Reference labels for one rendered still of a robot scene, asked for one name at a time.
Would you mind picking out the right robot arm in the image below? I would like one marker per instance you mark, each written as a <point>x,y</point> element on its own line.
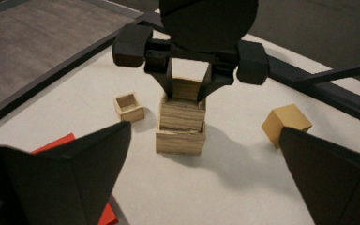
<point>207,25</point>

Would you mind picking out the brown cardboard cube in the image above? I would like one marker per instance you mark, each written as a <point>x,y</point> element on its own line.
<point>288,115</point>

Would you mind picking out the red flat rectangular block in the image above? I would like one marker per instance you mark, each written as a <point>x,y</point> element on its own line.
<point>108,217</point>

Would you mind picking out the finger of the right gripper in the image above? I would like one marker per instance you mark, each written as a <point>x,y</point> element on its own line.
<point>163,76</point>
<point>212,81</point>

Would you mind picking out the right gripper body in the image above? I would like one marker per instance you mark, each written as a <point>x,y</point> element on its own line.
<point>135,42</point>

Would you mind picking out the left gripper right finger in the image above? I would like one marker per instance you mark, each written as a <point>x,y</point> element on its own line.
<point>326,174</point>

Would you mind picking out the black metal support frame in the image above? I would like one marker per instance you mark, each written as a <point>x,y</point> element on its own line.
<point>329,75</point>

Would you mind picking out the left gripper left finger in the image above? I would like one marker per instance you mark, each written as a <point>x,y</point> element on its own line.
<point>68,184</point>

